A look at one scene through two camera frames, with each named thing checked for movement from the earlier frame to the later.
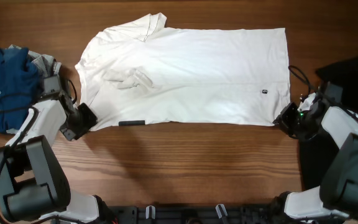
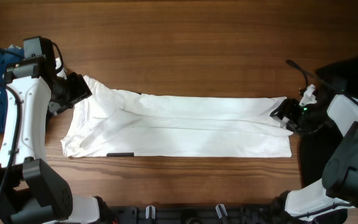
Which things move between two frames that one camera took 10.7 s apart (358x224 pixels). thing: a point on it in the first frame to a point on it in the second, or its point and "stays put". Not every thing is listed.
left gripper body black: (81, 121) to (71, 92)
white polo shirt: (143, 70) to (116, 122)
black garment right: (357, 78) stays put
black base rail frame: (271, 213) stays put
